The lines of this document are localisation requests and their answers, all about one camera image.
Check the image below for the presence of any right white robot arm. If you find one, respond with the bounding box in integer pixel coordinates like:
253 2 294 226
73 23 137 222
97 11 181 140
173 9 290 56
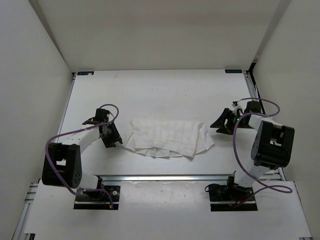
210 106 295 200

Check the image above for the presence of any blue corner label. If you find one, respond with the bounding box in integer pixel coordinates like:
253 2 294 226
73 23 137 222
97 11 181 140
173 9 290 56
77 71 95 76
225 69 243 74

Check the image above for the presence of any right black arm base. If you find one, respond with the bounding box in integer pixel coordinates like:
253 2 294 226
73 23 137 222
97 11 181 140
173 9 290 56
204 176 258 212

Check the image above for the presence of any right blue corner label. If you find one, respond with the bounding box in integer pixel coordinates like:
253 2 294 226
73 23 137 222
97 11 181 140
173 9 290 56
225 69 243 74

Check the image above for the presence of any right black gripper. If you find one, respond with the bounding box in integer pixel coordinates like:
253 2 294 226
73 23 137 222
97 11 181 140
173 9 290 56
210 107 253 135

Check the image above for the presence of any left blue corner label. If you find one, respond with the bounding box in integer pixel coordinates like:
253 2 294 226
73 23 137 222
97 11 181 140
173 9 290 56
77 71 95 76

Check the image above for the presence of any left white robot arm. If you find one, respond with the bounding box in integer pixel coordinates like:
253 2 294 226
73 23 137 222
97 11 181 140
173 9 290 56
42 113 123 200

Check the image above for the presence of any white fabric skirt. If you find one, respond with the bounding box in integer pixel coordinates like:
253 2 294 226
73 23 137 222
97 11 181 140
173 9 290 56
124 118 214 159

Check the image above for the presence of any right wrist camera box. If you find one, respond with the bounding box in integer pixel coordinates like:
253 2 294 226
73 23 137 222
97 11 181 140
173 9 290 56
244 100 262 114

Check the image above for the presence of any aluminium table frame rail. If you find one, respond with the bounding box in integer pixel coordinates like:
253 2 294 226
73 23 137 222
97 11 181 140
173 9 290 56
102 174 229 182

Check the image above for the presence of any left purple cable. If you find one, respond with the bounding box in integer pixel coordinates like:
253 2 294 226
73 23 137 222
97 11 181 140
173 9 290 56
44 103 120 210

